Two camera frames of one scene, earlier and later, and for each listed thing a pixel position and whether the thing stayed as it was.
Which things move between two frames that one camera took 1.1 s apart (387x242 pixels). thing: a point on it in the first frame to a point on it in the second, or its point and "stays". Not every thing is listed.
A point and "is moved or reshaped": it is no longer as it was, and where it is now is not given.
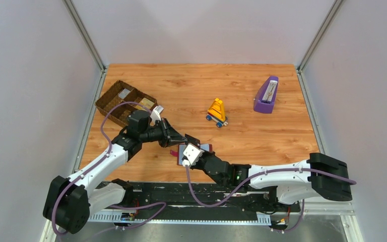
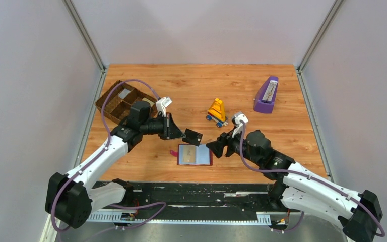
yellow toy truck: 216,113 stays
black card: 196,142 is moved or reshaped
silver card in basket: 124,94 stays
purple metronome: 264,99 stays
